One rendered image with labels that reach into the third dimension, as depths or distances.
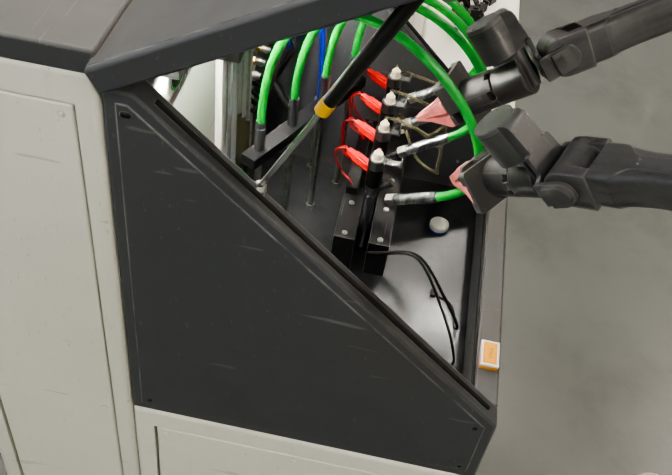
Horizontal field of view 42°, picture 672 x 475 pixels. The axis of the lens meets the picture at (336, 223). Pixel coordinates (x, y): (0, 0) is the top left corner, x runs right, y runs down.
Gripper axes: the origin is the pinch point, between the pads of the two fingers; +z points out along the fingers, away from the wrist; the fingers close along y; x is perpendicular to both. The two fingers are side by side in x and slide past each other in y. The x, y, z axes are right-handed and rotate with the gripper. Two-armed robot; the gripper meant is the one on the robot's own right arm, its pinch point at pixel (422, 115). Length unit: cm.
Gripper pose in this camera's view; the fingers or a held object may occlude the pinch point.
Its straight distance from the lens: 138.6
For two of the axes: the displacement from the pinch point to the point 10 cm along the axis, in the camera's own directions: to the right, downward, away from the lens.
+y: -5.5, -7.5, -3.5
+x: -4.2, 6.2, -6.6
